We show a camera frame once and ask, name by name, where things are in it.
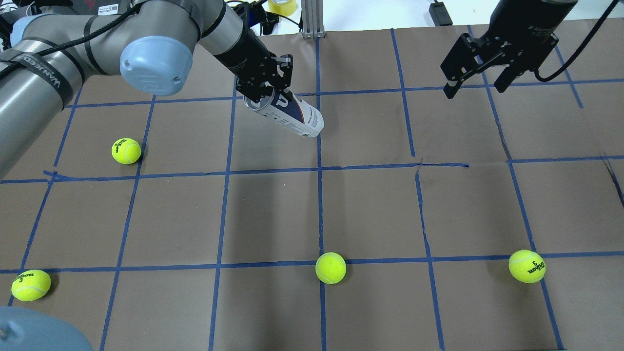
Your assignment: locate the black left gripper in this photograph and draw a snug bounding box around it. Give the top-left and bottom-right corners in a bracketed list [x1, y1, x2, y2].
[216, 27, 294, 103]

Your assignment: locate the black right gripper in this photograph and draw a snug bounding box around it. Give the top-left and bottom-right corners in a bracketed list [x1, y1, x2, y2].
[440, 19, 559, 99]

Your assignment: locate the white blue tennis ball can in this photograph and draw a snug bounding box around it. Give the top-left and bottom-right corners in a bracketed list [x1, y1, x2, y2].
[243, 86, 325, 137]

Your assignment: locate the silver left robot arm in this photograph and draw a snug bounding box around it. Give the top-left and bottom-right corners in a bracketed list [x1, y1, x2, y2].
[1, 0, 292, 177]

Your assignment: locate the tennis ball far corner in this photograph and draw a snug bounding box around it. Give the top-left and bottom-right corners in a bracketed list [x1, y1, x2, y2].
[111, 138, 142, 165]

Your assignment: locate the tennis ball near base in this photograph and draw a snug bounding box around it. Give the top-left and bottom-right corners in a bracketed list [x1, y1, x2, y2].
[315, 253, 346, 285]
[508, 250, 546, 284]

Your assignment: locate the tennis ball table centre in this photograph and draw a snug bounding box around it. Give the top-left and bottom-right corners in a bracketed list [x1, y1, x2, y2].
[11, 270, 52, 302]

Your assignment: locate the yellow tape roll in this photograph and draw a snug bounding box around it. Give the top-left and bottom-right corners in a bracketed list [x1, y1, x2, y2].
[268, 0, 298, 17]

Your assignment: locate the black power adapter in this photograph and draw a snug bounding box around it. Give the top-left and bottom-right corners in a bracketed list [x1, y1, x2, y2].
[429, 0, 454, 27]

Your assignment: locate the aluminium frame post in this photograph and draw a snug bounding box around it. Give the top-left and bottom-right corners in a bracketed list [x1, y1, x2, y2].
[300, 0, 326, 39]

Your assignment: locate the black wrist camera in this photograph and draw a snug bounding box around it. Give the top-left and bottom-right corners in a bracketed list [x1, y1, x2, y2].
[240, 0, 279, 36]

